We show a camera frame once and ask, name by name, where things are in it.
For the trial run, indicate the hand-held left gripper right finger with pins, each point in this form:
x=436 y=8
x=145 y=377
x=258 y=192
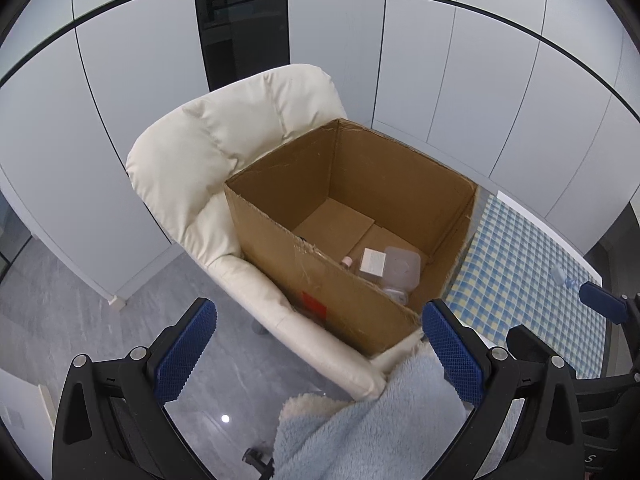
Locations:
x=452 y=355

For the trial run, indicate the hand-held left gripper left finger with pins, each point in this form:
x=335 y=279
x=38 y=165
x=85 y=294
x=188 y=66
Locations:
x=185 y=350

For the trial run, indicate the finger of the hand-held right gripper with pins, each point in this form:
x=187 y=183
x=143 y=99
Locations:
x=602 y=300
x=525 y=340

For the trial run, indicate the translucent plastic storage box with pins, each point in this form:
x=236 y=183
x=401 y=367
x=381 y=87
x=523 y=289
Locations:
x=401 y=266

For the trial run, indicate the large brown cardboard box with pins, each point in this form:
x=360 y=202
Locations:
x=390 y=180

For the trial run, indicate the blue yellow checkered cloth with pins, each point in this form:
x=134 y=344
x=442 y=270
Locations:
x=525 y=285

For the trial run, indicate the white low table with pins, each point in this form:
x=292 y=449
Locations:
x=550 y=236

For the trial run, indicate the light blue fleece robe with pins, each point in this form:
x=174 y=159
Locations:
x=360 y=435

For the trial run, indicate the cream padded armchair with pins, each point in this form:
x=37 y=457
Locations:
x=200 y=135

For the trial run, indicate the black glass cabinet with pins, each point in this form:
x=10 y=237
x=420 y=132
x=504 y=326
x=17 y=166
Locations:
x=240 y=20

